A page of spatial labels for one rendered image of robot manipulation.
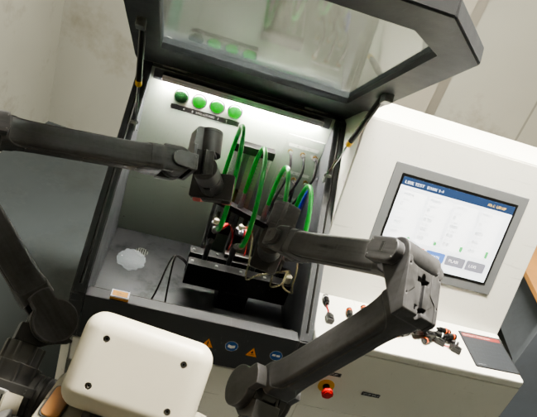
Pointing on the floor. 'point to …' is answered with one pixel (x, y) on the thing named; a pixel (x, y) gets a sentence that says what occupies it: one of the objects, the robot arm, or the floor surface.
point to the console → (477, 315)
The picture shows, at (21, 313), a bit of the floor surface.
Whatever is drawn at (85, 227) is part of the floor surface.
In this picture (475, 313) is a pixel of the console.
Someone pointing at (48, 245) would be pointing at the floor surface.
